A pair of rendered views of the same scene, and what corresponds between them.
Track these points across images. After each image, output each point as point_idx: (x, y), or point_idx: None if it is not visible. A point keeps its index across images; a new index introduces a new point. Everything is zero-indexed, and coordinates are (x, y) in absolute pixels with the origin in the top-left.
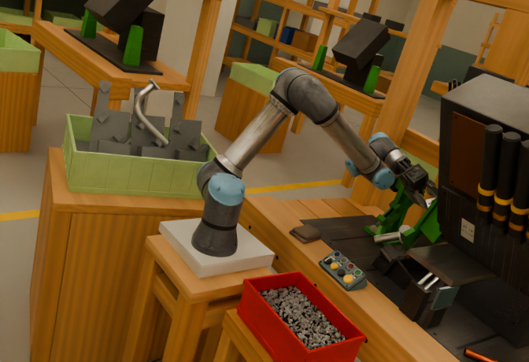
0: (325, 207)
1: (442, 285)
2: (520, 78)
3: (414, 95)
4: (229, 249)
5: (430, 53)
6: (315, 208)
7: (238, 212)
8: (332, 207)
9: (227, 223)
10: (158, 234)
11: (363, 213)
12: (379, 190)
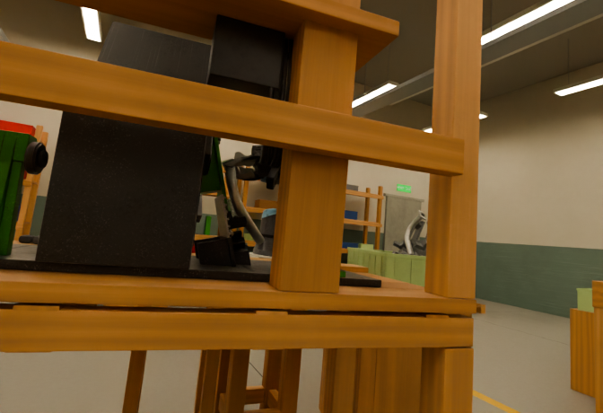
0: (382, 280)
1: (195, 264)
2: None
3: (449, 92)
4: (255, 248)
5: (451, 29)
6: (372, 277)
7: (263, 224)
8: (388, 282)
9: (259, 231)
10: None
11: (393, 287)
12: (444, 263)
